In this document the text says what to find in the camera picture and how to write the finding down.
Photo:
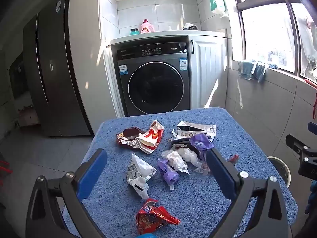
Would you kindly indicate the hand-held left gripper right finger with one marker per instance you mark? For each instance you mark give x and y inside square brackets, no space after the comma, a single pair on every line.
[221,177]

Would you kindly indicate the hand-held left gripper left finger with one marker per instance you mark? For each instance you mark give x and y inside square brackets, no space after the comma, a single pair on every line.
[91,177]

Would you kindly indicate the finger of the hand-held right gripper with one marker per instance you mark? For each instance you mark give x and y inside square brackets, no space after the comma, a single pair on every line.
[312,128]
[305,158]

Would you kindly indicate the small red candy wrapper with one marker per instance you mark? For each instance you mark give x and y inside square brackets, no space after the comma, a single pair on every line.
[234,159]

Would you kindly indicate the white rimmed trash bin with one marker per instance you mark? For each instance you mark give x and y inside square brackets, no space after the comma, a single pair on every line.
[279,168]

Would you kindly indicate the clear plastic wrapper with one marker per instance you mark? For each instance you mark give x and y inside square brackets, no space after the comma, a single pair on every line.
[192,157]

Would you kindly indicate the large purple wrapper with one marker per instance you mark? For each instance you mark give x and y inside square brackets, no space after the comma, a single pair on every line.
[200,141]

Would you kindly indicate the white printed plastic wrapper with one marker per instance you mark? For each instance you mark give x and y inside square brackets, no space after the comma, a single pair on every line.
[138,171]

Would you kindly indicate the white tissue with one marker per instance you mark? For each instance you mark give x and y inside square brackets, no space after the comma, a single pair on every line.
[174,160]

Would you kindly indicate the twisted purple candy wrapper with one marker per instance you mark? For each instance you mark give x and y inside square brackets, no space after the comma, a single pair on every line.
[168,172]

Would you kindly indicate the white and black wrapper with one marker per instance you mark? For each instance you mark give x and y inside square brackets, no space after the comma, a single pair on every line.
[195,130]

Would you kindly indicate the brown foil wrapper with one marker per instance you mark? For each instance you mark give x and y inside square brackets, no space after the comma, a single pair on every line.
[130,135]

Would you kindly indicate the red and white wrapper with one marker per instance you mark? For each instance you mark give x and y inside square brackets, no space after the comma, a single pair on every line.
[149,138]

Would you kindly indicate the red snack bag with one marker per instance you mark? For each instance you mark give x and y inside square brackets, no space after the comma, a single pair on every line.
[153,215]

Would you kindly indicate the person's right hand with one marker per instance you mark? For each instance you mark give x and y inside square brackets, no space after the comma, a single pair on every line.
[312,200]

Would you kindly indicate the blue terry table cloth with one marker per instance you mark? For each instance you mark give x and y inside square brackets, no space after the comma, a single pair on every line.
[118,210]

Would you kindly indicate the small blue rag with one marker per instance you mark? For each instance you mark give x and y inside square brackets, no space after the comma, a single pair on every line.
[273,66]

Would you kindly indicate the blue hanging towel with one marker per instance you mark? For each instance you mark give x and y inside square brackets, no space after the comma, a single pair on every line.
[252,70]

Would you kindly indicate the white hanging garment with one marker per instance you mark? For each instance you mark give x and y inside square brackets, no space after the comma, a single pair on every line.
[307,42]

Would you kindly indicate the cardboard box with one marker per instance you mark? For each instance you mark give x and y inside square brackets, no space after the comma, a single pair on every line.
[29,116]

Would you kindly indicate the white cabinet door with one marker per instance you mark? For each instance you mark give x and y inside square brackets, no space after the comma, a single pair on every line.
[209,74]

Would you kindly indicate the dark refrigerator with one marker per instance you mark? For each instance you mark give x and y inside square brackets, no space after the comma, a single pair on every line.
[57,79]

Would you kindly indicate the grey washing machine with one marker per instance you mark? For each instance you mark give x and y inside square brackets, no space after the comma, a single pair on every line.
[151,79]

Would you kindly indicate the teal jar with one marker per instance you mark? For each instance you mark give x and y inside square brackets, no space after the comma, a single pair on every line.
[134,32]

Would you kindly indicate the white laundry counter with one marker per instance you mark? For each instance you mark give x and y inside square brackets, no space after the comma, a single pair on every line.
[163,36]

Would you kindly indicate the crumpled cloth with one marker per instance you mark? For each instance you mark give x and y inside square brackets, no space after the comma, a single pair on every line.
[190,26]

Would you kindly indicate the pink detergent bottle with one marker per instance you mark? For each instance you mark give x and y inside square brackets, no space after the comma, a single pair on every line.
[147,27]

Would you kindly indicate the window frame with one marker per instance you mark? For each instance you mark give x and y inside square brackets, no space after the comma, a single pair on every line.
[293,37]

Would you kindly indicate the green and white wall bag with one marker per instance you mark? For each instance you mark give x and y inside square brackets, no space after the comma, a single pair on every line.
[217,2]

